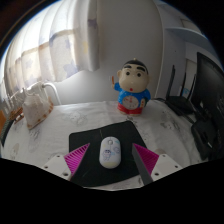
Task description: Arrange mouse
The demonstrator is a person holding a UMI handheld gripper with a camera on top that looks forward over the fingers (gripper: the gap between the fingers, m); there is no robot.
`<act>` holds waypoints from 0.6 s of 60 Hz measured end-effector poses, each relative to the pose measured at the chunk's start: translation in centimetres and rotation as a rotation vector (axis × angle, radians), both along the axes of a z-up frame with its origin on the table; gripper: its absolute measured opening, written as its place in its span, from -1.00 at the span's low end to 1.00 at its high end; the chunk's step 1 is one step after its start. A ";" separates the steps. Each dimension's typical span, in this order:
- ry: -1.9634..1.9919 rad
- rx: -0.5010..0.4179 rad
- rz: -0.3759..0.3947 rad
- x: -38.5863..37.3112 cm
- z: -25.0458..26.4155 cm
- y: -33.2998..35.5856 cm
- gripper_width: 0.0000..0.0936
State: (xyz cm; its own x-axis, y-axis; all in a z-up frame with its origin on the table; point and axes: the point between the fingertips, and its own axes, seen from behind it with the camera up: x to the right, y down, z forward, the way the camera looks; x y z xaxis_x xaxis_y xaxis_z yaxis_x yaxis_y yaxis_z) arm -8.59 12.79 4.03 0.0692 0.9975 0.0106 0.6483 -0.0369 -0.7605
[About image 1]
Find white cartoon-print computer mouse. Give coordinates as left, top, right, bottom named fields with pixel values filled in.
left=98, top=135, right=122, bottom=170

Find black mouse pad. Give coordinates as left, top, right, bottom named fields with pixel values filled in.
left=68, top=120, right=149, bottom=188

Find white star-print curtain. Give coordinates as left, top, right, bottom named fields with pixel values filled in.
left=0, top=0, right=101, bottom=111

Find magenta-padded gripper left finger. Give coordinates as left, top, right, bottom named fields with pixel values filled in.
left=42, top=142, right=92, bottom=183

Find white wall shelf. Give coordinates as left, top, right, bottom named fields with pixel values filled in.
left=164, top=18, right=214, bottom=54

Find black router with antennas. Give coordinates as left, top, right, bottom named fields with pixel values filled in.
left=164, top=64, right=198, bottom=116

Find black computer monitor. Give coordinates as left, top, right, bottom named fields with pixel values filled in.
left=190, top=51, right=224, bottom=161

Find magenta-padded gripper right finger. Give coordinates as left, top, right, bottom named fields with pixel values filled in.
left=131, top=143, right=184, bottom=186

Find white railed frame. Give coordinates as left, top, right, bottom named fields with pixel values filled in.
left=23, top=80, right=63, bottom=107

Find cartoon boy figurine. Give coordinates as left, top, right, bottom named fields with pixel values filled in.
left=111, top=58, right=152, bottom=116

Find large white conch shell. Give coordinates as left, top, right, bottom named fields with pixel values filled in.
left=21, top=91, right=54, bottom=130

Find white printed tablecloth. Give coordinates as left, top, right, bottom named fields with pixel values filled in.
left=0, top=99, right=209, bottom=192

